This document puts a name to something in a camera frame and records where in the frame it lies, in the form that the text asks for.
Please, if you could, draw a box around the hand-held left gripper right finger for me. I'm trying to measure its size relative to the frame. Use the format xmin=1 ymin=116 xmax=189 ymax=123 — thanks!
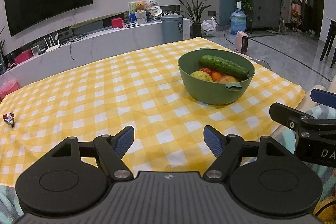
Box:
xmin=203 ymin=125 xmax=286 ymax=182

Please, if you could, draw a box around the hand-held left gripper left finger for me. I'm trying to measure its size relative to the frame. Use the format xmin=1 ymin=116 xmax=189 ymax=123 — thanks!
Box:
xmin=50 ymin=126 xmax=135 ymax=182

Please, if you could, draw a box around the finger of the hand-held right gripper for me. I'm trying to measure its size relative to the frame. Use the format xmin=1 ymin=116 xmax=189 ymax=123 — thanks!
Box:
xmin=269 ymin=102 xmax=336 ymax=132
xmin=310 ymin=89 xmax=336 ymax=110

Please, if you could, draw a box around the green colander bowl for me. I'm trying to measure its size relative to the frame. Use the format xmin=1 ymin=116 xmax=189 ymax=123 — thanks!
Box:
xmin=178 ymin=48 xmax=256 ymax=105

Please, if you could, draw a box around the yellow apple with red blush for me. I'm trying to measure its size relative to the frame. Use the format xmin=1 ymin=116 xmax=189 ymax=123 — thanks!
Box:
xmin=215 ymin=75 xmax=239 ymax=83

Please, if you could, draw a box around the orange mandarin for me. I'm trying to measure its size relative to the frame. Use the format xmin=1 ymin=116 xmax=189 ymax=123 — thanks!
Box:
xmin=210 ymin=71 xmax=226 ymax=81

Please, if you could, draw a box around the yellow-green apple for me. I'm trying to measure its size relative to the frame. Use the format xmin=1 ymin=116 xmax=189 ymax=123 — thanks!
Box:
xmin=189 ymin=71 xmax=213 ymax=82

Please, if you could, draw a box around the green cucumber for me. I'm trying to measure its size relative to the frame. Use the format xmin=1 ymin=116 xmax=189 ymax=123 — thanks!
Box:
xmin=199 ymin=55 xmax=250 ymax=80

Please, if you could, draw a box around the clear plastic chair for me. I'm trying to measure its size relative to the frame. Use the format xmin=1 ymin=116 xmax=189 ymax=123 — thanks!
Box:
xmin=251 ymin=58 xmax=272 ymax=71

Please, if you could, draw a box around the black dining chair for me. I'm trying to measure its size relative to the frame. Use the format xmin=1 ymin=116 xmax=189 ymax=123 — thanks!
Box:
xmin=319 ymin=17 xmax=336 ymax=68

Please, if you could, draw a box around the yellow checkered tablecloth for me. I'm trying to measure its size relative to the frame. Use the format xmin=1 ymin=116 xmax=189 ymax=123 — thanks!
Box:
xmin=0 ymin=36 xmax=306 ymax=188

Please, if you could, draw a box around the pink space heater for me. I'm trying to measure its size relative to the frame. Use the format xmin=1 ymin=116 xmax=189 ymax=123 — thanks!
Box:
xmin=234 ymin=30 xmax=249 ymax=53

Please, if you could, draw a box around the white marble television console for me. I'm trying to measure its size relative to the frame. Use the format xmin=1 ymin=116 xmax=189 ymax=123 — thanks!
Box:
xmin=0 ymin=18 xmax=191 ymax=88

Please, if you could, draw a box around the dark grey cabinet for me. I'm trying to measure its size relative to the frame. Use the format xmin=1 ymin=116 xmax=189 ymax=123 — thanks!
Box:
xmin=245 ymin=0 xmax=282 ymax=34

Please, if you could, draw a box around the blue water jug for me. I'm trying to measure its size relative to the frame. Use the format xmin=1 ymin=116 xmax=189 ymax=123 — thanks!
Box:
xmin=230 ymin=1 xmax=247 ymax=35

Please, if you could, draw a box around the tall-leaf potted plant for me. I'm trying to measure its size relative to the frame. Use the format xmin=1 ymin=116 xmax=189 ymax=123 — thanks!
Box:
xmin=173 ymin=0 xmax=217 ymax=39

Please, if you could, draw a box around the white plastic bag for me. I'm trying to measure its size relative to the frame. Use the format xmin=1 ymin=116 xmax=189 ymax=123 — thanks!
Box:
xmin=201 ymin=17 xmax=217 ymax=38

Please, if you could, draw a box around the red candy wrapper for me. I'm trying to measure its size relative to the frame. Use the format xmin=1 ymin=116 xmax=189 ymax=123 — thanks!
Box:
xmin=2 ymin=112 xmax=16 ymax=128

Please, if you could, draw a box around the red box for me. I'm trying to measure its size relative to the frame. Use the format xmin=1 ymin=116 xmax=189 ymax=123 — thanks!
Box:
xmin=110 ymin=17 xmax=123 ymax=29

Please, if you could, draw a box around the grey-blue trash bin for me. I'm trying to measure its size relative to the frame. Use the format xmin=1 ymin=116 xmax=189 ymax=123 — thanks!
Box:
xmin=161 ymin=14 xmax=184 ymax=44

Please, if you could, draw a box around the white router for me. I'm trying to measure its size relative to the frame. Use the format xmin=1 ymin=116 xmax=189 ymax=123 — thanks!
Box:
xmin=43 ymin=32 xmax=60 ymax=51

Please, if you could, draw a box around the grey soundbar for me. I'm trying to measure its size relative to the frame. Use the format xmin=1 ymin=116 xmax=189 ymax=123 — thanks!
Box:
xmin=70 ymin=21 xmax=104 ymax=36

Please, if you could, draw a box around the white ribbed pot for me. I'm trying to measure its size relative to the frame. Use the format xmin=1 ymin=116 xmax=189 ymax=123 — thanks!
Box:
xmin=135 ymin=11 xmax=147 ymax=25

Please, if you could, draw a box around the pink plastic basket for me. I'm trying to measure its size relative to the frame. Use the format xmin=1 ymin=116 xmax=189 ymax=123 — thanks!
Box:
xmin=0 ymin=79 xmax=20 ymax=100

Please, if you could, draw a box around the teal patterned cloth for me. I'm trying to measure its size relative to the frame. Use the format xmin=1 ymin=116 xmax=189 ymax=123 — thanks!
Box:
xmin=0 ymin=106 xmax=336 ymax=224

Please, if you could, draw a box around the pink rectangular box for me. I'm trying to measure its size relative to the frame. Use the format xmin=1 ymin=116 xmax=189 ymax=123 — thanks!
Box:
xmin=14 ymin=50 xmax=31 ymax=65

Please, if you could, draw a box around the printed picture board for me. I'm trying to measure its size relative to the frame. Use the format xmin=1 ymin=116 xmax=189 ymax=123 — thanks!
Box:
xmin=128 ymin=0 xmax=162 ymax=24

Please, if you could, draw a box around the thin-leaf green plant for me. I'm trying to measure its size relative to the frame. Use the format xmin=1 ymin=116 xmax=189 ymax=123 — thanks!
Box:
xmin=0 ymin=27 xmax=6 ymax=75

